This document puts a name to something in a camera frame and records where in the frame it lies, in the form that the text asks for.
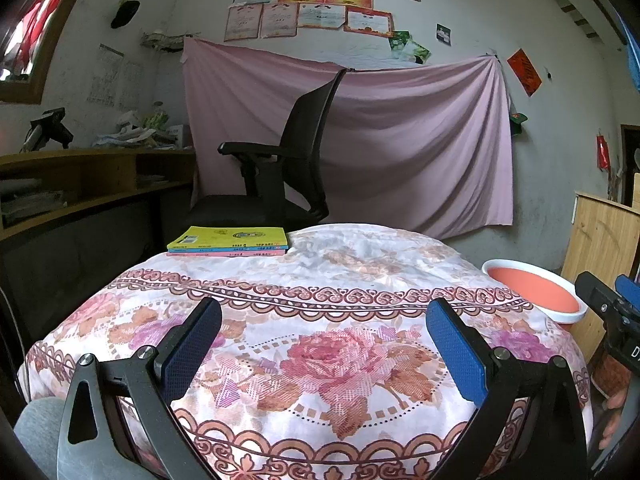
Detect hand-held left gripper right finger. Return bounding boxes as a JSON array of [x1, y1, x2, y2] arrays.
[[426, 298, 588, 480]]

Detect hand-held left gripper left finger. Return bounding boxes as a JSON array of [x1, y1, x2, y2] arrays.
[[56, 297, 223, 480]]

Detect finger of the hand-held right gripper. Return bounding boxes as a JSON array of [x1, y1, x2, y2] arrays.
[[574, 271, 622, 322], [614, 274, 640, 313]]

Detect white basin orange inside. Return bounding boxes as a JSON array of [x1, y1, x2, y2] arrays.
[[481, 259, 589, 323]]

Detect person's right hand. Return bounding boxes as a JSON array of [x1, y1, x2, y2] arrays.
[[597, 385, 629, 449]]

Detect large wooden board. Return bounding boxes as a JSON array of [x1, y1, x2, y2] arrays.
[[561, 191, 640, 361]]

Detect yellow book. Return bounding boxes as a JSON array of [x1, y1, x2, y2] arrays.
[[166, 226, 289, 251]]

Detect floral printed blanket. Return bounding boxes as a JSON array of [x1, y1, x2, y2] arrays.
[[17, 223, 593, 480]]

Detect person's grey trouser leg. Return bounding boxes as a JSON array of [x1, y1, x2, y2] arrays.
[[14, 397, 66, 480]]

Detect white cardboard box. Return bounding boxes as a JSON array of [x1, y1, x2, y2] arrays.
[[166, 124, 192, 148]]

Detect pink cloth sheet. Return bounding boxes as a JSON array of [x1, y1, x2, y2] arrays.
[[182, 36, 515, 238]]

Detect stack of newspapers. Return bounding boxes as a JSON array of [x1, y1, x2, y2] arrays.
[[0, 190, 68, 223]]

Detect pile of loose papers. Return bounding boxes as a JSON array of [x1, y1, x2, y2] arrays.
[[92, 127, 176, 150]]

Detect wooden desk shelf unit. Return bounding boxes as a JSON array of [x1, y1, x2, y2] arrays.
[[0, 147, 197, 241]]

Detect red paper poster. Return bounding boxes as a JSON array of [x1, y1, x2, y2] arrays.
[[506, 48, 542, 97]]

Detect green plastic bag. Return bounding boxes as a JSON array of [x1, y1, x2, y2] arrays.
[[144, 102, 168, 130]]

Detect black office chair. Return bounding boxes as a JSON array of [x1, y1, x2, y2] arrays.
[[189, 67, 348, 233]]

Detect black cap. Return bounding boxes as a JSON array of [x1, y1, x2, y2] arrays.
[[110, 0, 141, 30]]

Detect red cloth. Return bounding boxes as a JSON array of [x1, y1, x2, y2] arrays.
[[10, 0, 76, 76]]

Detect dark door frame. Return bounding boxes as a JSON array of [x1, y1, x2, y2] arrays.
[[620, 124, 640, 206]]

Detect wall calendar sheet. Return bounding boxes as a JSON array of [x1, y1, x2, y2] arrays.
[[120, 60, 143, 110], [86, 43, 124, 107]]

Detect wooden window frame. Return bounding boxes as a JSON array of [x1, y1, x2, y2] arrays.
[[0, 0, 98, 106]]

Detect wire wall rack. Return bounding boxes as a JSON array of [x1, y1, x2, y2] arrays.
[[140, 31, 196, 52]]

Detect group of wall certificates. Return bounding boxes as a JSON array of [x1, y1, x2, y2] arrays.
[[223, 0, 421, 42]]

